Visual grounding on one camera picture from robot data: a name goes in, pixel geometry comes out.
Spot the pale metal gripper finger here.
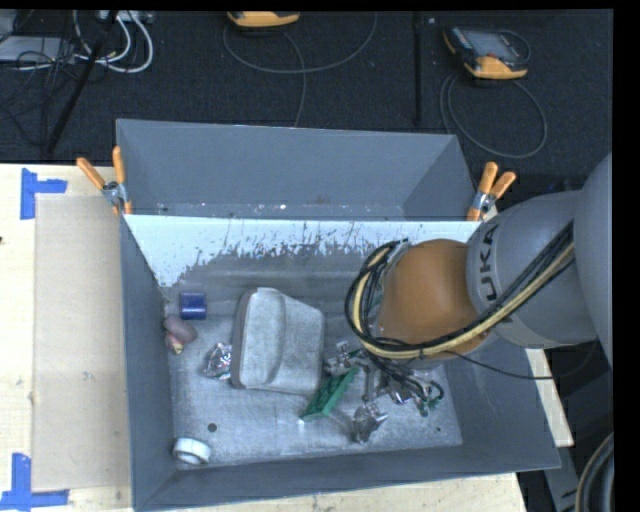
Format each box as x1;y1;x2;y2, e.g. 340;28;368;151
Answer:
349;403;389;444
322;341;359;379

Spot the dark green flat block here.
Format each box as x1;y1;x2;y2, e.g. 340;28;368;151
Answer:
299;366;361;421

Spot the crumpled silver foil wrapper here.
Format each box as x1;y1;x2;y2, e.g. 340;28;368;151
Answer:
202;341;234;381

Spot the blue cylinder cup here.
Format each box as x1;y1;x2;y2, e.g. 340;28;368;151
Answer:
178;290;208;321

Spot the pink brown toy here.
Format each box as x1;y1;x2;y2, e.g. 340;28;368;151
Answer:
162;314;198;356

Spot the grey metal bin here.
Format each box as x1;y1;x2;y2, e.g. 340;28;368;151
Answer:
114;118;562;512

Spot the pale wood flat board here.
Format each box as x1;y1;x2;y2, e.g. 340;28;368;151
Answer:
30;193;132;493

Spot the white ring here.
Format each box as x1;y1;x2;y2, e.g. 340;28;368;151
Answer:
172;437;212;466

